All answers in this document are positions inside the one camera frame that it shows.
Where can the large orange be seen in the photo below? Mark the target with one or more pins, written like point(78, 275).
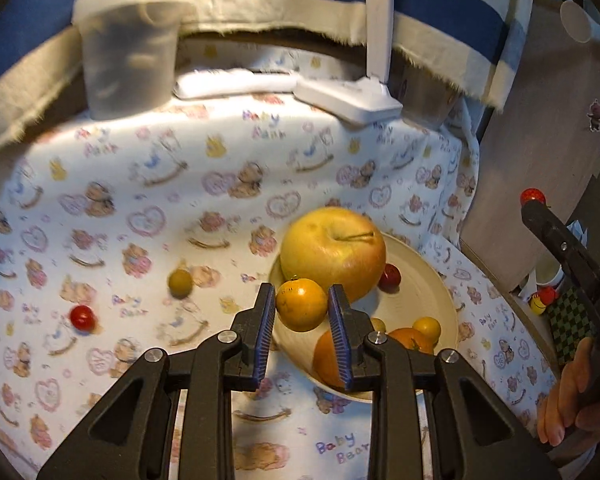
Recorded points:
point(326, 360)

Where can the grey wooden board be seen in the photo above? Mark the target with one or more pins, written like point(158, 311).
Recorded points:
point(535, 135)

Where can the tiny yellow tomato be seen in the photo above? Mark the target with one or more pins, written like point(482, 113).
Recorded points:
point(378, 324)

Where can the green checkered item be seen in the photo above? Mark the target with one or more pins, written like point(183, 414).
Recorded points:
point(570, 325)

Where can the yellow apple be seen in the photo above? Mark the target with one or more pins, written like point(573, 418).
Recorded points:
point(330, 255)

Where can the blue orange striped cloth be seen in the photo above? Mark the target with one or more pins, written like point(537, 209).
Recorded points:
point(280, 10)

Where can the cream bowl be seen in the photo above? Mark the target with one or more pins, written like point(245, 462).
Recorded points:
point(420, 290)

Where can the small olive green fruit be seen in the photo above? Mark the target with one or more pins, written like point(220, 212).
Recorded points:
point(180, 283)

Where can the white lamp stand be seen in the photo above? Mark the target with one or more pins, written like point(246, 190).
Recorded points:
point(377, 35)

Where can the yellow orange tomato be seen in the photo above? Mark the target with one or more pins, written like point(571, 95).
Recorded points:
point(301, 306)

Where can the red yellow toy figure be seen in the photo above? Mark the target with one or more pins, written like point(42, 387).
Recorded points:
point(542, 301)

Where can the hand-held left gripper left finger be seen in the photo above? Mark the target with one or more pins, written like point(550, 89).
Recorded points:
point(265, 342)

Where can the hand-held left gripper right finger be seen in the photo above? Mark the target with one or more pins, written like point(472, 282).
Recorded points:
point(340, 347)

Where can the red cherry tomato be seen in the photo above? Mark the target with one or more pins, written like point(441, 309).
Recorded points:
point(531, 195)
point(391, 277)
point(82, 318)

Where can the white flat device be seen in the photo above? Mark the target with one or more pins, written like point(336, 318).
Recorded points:
point(230, 84)

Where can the white cup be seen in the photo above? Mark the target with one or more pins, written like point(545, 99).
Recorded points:
point(576, 20)

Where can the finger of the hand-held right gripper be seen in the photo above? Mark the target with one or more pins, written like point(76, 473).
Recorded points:
point(560, 245)

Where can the translucent plastic container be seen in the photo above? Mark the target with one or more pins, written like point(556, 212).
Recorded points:
point(125, 60)

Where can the person's right hand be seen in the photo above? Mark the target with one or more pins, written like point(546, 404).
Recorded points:
point(562, 405)

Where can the yellow cherry tomato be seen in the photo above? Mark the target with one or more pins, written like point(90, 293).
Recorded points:
point(427, 329)

